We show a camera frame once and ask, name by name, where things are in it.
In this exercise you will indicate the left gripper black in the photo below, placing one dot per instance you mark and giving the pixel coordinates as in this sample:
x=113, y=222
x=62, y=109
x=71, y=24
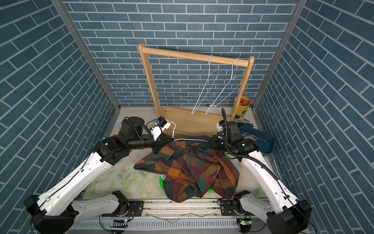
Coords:
x=158, y=143

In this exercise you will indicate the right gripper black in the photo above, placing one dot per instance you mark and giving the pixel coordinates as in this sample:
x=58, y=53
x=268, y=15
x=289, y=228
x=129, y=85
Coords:
x=214, y=142

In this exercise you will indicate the dark multicolour plaid shirt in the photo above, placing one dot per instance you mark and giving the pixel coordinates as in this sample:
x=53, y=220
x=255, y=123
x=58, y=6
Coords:
x=191, y=168

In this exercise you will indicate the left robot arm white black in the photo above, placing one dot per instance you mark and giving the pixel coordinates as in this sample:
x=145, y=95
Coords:
x=57, y=210

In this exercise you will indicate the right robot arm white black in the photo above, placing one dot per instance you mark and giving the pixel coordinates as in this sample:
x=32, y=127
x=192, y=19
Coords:
x=283, y=213

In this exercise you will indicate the wooden clothes rack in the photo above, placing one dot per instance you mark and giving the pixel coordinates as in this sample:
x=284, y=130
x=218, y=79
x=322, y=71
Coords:
x=192, y=122

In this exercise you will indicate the green plastic basket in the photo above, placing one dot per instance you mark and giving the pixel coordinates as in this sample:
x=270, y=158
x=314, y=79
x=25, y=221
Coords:
x=162, y=179

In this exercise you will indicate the teal storage box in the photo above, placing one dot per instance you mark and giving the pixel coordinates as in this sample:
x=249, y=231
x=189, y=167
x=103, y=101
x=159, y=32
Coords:
x=263, y=141

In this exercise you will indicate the yellow pen cup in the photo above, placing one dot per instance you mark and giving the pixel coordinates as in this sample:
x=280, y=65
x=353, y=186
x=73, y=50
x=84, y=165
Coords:
x=243, y=107

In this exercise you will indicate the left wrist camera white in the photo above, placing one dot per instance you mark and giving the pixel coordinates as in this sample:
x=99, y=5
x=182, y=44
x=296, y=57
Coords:
x=160, y=125

